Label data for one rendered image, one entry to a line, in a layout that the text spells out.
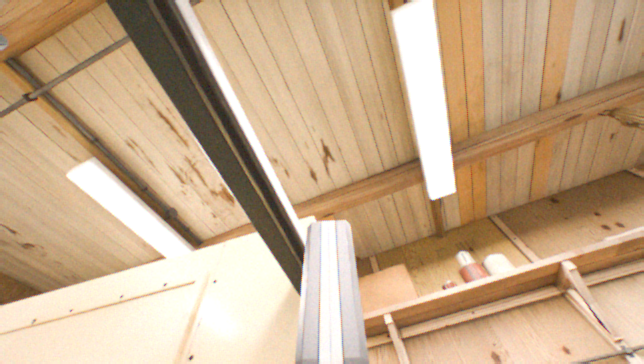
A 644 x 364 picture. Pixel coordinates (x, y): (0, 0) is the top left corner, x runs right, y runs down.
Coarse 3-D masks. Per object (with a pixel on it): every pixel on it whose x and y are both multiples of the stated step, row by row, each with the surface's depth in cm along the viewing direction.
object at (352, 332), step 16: (336, 224) 10; (336, 240) 9; (336, 256) 8; (352, 256) 8; (336, 272) 8; (352, 272) 8; (336, 288) 7; (352, 288) 7; (336, 304) 7; (352, 304) 7; (336, 320) 6; (352, 320) 6; (336, 336) 6; (352, 336) 6; (336, 352) 6; (352, 352) 6
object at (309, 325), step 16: (320, 224) 10; (320, 240) 9; (304, 256) 9; (320, 256) 8; (304, 272) 8; (320, 272) 8; (304, 288) 7; (320, 288) 7; (304, 304) 7; (320, 304) 7; (304, 320) 6; (320, 320) 6; (304, 336) 6; (320, 336) 6; (304, 352) 6; (320, 352) 6
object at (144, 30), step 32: (128, 0) 24; (128, 32) 25; (160, 32) 25; (160, 64) 27; (192, 96) 29; (192, 128) 31; (224, 160) 34; (256, 192) 38; (256, 224) 41; (288, 256) 47
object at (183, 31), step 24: (168, 0) 24; (168, 24) 26; (192, 24) 26; (192, 48) 29; (192, 72) 27; (216, 72) 28; (216, 96) 32; (216, 120) 31; (240, 120) 31; (240, 144) 36; (264, 168) 35; (264, 192) 40; (288, 216) 41; (288, 240) 43
